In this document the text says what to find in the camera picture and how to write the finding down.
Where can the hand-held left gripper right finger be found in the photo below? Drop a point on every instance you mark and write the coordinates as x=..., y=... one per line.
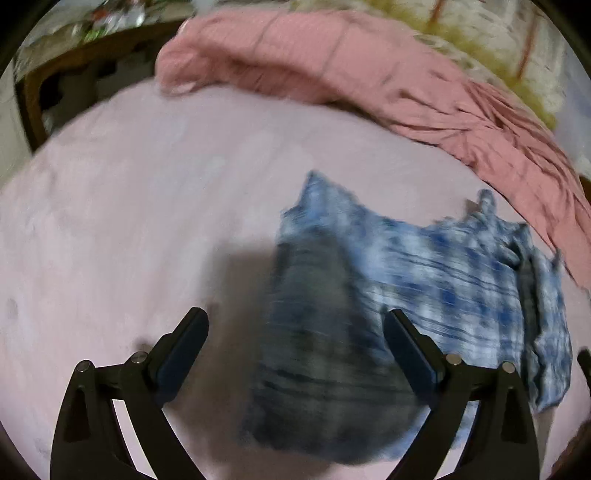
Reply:
x=411, y=353

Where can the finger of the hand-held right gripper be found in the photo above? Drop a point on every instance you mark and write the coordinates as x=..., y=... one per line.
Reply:
x=585, y=364

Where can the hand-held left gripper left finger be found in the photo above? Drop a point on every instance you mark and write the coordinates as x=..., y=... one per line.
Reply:
x=182, y=355

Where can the blue plaid shirt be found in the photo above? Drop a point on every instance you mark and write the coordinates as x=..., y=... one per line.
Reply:
x=392, y=277

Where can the pink bed sheet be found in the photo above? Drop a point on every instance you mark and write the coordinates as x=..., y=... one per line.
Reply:
x=138, y=207

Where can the pink checked quilt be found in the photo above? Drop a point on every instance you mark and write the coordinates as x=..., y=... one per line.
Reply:
x=369, y=69

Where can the brown wooden desk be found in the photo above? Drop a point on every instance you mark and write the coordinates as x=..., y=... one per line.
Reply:
x=92, y=55

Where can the tree print curtain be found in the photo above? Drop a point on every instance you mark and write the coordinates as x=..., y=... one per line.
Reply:
x=485, y=41

